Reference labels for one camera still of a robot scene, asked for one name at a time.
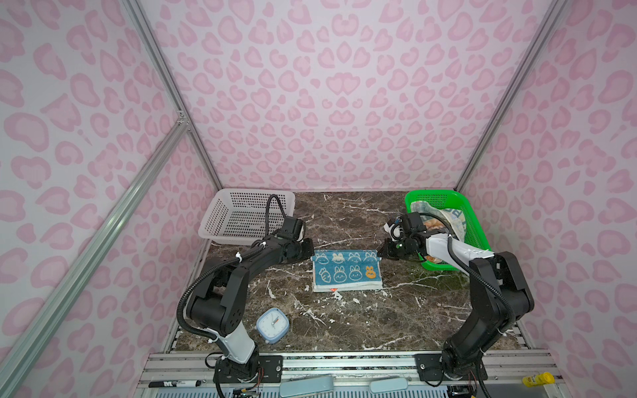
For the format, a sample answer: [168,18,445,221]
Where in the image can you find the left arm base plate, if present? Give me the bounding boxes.
[213,354,283,385]

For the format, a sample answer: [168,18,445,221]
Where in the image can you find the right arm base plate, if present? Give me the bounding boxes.
[414,353,478,384]

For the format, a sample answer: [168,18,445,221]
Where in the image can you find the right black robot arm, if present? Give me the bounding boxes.
[378,232,534,376]

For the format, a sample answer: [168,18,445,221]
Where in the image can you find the white perforated plastic basket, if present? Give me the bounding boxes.
[198,188,295,245]

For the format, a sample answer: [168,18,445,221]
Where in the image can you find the black marker pen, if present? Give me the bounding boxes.
[148,380,205,388]

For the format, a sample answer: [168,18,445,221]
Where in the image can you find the light blue pedal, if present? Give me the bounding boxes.
[280,376,334,398]
[369,377,409,394]

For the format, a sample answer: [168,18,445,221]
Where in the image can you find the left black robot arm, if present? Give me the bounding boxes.
[176,235,315,372]

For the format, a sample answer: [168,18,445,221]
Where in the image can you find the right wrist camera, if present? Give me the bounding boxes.
[383,212,426,240]

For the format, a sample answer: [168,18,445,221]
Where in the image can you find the right light blue pedal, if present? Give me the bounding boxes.
[369,377,409,394]

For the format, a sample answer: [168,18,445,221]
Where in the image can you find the small light blue clock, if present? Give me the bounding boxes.
[256,308,290,344]

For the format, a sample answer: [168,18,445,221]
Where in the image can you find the green plastic basket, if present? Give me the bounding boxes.
[405,189,490,251]

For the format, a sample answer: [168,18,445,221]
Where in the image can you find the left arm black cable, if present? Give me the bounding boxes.
[176,193,290,342]

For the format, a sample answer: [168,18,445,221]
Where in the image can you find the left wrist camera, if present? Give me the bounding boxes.
[275,217,305,241]

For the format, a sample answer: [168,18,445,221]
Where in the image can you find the aluminium front rail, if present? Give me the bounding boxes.
[134,349,570,397]

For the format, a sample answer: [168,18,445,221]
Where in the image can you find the teal bunny print towel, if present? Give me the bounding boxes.
[311,250,383,293]

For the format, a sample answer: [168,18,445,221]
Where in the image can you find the left light blue pedal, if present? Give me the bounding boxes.
[280,376,334,398]

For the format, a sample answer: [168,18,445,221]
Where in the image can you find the yellow glue stick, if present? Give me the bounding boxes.
[523,371,556,387]

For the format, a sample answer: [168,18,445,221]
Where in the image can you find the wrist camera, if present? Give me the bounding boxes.
[275,217,305,241]
[383,212,426,240]

